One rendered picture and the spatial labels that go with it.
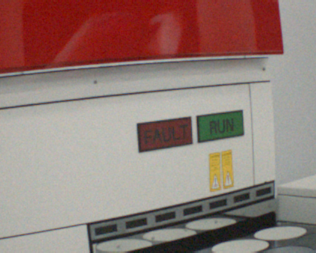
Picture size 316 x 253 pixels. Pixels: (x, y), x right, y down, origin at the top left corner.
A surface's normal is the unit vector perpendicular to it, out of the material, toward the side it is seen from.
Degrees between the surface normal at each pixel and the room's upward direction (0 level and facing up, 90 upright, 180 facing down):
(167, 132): 90
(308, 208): 90
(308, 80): 90
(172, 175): 90
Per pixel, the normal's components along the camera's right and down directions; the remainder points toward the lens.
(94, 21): 0.64, 0.02
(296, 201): -0.77, 0.11
